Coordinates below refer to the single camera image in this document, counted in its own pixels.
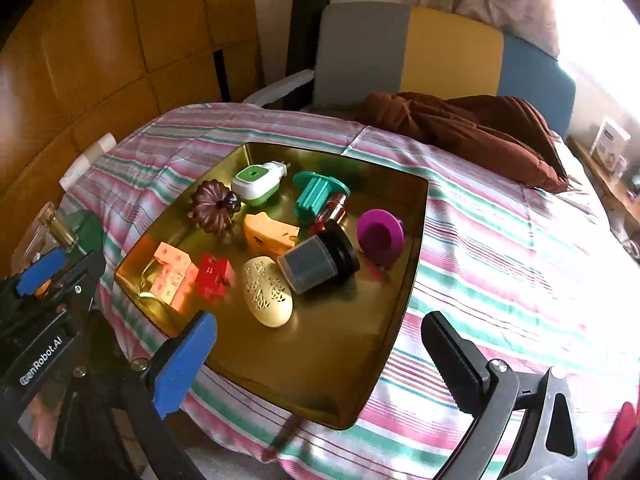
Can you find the orange cheese wedge toy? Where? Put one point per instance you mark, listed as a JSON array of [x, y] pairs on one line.
[[268, 237]]

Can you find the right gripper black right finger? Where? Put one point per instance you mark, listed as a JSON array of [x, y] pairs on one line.
[[462, 367]]

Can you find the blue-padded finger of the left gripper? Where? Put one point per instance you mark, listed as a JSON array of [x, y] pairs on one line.
[[40, 271]]

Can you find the yellow carved egg case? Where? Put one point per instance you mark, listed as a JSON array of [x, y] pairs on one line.
[[266, 292]]

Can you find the brown pumpkin shaped lid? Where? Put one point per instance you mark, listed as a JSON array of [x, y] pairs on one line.
[[213, 206]]

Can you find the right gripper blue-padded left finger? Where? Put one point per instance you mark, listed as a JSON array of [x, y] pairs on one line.
[[177, 362]]

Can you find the dark red pillow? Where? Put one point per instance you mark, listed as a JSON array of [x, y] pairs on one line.
[[503, 134]]

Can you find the orange building block toy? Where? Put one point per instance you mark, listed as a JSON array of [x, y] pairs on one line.
[[176, 278]]

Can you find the grey yellow blue headboard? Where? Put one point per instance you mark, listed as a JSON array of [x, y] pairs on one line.
[[367, 47]]

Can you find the white green plug-in device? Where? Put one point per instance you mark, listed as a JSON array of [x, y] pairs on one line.
[[255, 184]]

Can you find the red building block toy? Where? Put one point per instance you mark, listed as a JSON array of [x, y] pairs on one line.
[[215, 277]]

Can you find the glass perfume bottle gold cap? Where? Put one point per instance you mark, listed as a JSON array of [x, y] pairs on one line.
[[57, 227]]

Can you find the teal plastic flanged part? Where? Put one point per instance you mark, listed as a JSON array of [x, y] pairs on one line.
[[314, 191]]

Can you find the black cylindrical cap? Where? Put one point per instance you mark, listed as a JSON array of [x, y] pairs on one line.
[[327, 258]]

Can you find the gold metal tray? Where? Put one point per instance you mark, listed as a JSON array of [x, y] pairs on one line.
[[293, 327]]

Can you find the wooden shelf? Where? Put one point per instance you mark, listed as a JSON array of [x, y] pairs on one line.
[[614, 189]]

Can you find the striped pink green bedspread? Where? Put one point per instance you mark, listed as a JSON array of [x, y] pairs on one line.
[[534, 279]]

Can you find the white box on shelf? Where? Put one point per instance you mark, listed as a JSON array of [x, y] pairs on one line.
[[610, 143]]

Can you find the dark red perfume bottle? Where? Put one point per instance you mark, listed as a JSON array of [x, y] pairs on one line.
[[334, 209]]

